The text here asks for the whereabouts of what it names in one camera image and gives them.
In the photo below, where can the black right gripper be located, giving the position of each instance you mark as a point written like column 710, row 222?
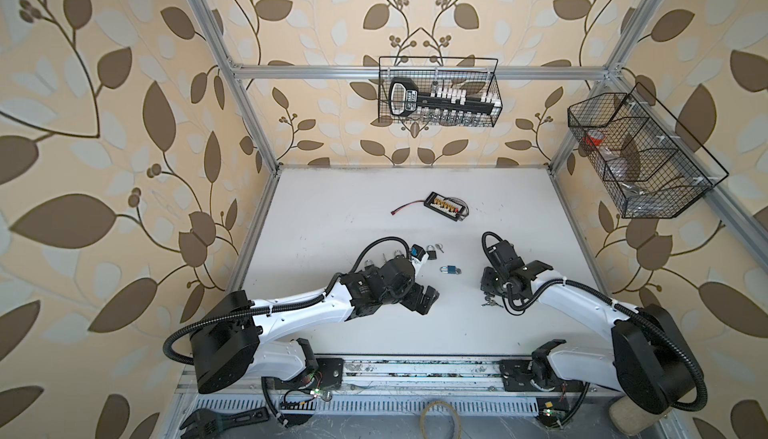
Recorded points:
column 485, row 282

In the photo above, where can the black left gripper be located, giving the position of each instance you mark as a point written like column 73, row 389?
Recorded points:
column 416, row 302

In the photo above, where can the blue padlock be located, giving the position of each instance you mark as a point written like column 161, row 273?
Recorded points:
column 450, row 270

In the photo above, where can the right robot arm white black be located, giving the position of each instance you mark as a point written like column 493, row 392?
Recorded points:
column 646, row 356

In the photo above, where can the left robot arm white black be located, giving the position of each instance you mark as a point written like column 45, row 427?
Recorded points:
column 241, row 336

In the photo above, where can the black charging board yellow connectors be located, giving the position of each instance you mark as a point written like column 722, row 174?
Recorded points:
column 450, row 207

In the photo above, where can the red item in basket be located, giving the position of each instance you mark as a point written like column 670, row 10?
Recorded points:
column 594, row 138

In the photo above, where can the beige foam roll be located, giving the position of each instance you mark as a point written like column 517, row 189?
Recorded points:
column 629, row 418

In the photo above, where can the black tool set in basket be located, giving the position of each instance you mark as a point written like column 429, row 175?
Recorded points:
column 404, row 98

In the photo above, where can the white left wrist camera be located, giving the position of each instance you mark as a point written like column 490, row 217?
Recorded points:
column 418, row 257

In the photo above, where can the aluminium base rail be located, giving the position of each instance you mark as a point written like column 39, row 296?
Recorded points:
column 475, row 386

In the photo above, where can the right wire basket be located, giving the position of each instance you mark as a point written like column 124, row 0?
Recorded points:
column 652, row 165

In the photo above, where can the wire basket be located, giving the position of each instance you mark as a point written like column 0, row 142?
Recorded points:
column 652, row 165
column 475, row 75

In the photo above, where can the back wire basket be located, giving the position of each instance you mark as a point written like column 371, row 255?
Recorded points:
column 475, row 75

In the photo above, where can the aluminium frame post right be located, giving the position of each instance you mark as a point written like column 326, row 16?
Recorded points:
column 599, row 37

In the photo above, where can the aluminium frame post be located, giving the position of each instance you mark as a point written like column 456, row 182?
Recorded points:
column 214, row 39
column 599, row 37

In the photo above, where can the aluminium frame post left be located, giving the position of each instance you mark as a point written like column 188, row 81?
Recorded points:
column 214, row 39

